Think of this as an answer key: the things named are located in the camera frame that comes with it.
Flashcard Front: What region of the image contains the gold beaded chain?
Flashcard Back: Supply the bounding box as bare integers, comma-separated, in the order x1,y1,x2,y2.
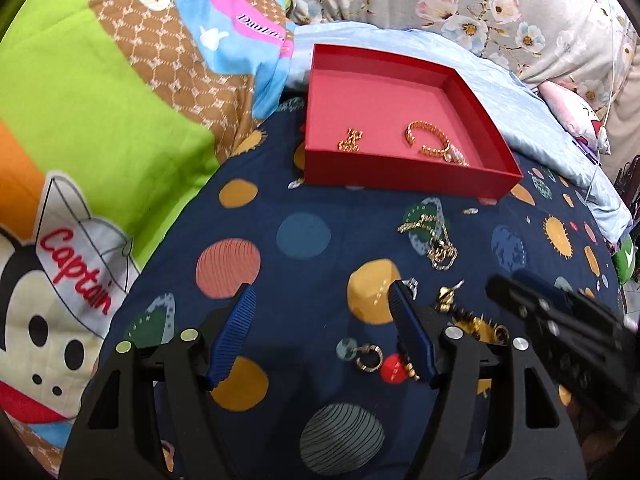
397,342,422,382

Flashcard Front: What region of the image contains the gold hoop earring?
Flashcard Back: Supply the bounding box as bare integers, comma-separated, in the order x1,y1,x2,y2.
355,345,384,373

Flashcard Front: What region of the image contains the grey floral cloth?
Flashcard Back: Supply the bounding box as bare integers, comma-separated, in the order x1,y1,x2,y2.
290,0,640,166

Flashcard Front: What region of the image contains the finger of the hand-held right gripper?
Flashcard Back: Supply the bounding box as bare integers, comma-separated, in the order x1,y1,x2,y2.
486,274,558,333
515,270,621,331

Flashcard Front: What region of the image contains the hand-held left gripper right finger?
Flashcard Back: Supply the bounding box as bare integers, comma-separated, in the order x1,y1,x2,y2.
387,280,586,480

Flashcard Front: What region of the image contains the small gold chain earring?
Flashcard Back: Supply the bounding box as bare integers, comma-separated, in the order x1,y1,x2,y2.
337,128,364,155

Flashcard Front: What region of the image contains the gold jewellery cluster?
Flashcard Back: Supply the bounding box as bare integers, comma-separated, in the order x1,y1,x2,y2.
452,309,511,345

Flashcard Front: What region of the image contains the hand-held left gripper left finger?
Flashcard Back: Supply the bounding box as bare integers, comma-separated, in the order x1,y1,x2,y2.
59,282,258,480

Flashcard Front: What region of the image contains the gold chain necklace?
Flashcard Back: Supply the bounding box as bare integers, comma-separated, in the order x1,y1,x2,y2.
397,213,458,271

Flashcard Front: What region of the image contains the light blue blanket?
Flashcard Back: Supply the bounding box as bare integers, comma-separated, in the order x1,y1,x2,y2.
286,22,632,243

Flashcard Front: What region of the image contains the green white object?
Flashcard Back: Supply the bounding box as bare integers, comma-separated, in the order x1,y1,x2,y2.
612,237,637,283

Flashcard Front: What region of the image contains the cartoon monkey printed blanket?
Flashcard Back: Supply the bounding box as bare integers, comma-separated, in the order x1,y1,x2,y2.
0,0,296,461

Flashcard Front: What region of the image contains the gold twisted bracelet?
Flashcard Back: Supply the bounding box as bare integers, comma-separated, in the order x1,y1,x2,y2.
403,120,451,159

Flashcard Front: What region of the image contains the red cardboard box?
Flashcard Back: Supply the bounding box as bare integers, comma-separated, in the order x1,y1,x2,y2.
302,44,524,200

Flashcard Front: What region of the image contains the gold drop earring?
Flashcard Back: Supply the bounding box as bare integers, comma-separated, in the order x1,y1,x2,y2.
435,281,465,313

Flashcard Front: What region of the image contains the navy planet print blanket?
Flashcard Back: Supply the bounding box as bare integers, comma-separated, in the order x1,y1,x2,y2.
97,97,623,480

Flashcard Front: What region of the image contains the pink cartoon pillow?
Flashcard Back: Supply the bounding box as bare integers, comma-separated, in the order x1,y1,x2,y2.
537,80,612,155

